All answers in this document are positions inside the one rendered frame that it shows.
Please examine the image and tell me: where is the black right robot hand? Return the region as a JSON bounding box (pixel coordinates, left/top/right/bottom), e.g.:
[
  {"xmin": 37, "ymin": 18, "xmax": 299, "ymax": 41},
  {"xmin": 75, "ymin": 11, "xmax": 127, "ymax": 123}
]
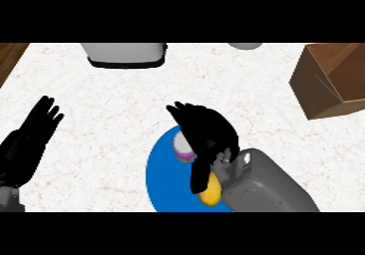
[{"xmin": 166, "ymin": 101, "xmax": 241, "ymax": 195}]

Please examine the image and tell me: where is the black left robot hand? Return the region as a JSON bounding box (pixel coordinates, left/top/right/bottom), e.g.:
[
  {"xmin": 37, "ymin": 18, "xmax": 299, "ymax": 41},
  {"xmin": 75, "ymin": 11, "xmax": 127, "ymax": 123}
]
[{"xmin": 0, "ymin": 95, "xmax": 66, "ymax": 189}]

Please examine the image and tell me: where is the purple rimmed can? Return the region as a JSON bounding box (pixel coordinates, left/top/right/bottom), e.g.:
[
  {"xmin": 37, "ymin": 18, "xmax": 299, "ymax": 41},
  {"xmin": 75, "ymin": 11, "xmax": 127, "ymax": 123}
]
[{"xmin": 173, "ymin": 129, "xmax": 198, "ymax": 163}]

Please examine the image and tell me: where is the blue round plate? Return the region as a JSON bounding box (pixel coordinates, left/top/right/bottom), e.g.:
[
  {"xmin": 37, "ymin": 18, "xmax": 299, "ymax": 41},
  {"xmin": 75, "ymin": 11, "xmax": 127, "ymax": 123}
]
[{"xmin": 145, "ymin": 125, "xmax": 235, "ymax": 213}]

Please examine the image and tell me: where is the brown cardboard box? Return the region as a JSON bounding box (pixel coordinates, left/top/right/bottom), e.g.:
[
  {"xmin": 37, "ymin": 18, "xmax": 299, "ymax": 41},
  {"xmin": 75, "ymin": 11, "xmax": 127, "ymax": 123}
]
[{"xmin": 288, "ymin": 43, "xmax": 365, "ymax": 121}]

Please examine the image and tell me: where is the yellow fruit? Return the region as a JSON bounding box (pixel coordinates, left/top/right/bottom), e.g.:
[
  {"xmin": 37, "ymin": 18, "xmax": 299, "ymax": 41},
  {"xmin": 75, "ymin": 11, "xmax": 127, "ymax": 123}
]
[{"xmin": 197, "ymin": 169, "xmax": 223, "ymax": 207}]

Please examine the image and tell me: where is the brown wooden cabinet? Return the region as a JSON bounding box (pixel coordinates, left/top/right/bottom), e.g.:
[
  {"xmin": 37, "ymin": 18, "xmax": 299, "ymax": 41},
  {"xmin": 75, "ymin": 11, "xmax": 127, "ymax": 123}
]
[{"xmin": 0, "ymin": 43, "xmax": 31, "ymax": 98}]

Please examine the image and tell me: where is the grey round object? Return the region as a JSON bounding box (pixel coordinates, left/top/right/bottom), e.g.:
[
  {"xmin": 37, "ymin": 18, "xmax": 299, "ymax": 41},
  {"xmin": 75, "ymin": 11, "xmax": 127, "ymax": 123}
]
[{"xmin": 226, "ymin": 43, "xmax": 263, "ymax": 51}]

